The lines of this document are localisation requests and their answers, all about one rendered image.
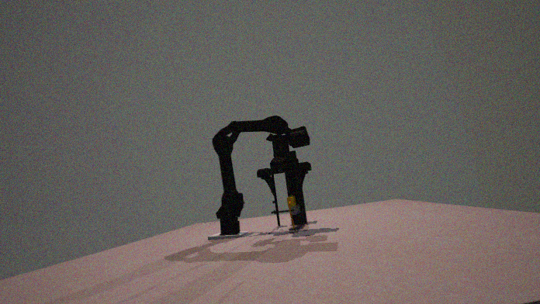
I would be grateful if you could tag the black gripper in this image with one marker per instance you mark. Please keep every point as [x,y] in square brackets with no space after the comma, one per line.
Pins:
[266,173]

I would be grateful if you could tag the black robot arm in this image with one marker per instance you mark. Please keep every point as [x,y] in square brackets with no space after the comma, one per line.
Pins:
[232,201]

